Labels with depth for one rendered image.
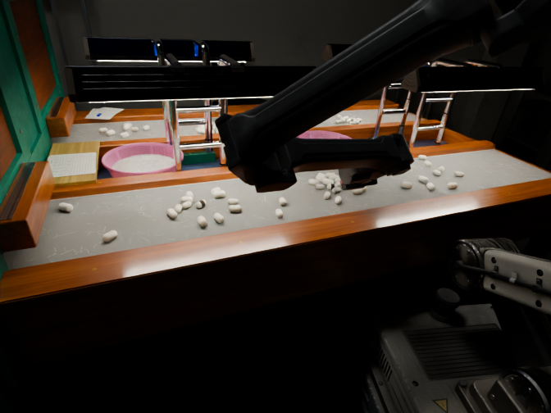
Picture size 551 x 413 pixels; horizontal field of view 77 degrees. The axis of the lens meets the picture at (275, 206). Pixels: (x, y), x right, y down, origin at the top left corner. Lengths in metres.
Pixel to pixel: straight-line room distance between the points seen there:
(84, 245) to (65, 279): 0.14
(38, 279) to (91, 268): 0.09
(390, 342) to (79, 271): 0.80
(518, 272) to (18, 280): 1.00
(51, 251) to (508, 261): 1.01
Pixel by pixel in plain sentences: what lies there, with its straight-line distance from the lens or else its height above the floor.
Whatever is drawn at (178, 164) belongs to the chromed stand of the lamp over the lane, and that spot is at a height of 0.79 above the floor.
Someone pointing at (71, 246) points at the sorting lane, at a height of 0.74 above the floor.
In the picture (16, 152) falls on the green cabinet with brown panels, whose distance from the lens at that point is 1.14.
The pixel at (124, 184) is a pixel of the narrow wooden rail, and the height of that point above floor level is 0.76.
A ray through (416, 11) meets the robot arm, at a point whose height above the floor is 1.26.
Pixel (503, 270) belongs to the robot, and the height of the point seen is 0.80.
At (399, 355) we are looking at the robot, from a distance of 1.05.
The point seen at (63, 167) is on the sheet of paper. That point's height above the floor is 0.78.
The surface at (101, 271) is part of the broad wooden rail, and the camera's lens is 0.80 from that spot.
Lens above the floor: 1.27
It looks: 31 degrees down
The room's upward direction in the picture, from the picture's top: 4 degrees clockwise
